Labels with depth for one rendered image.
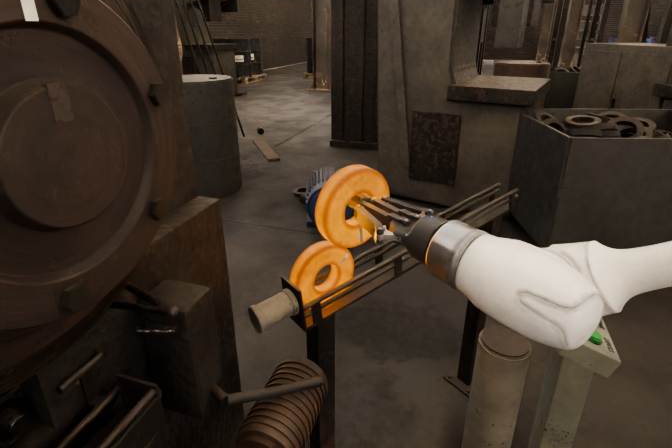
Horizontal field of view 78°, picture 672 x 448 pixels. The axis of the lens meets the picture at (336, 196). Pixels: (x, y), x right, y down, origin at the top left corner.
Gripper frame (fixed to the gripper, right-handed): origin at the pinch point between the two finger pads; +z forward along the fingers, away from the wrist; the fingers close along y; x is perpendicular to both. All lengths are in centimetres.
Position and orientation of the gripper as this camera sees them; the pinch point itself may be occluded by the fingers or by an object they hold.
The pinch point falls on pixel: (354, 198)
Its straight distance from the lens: 76.7
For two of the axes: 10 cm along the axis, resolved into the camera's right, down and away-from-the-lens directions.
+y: 7.9, -2.3, 5.7
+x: 0.3, -9.1, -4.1
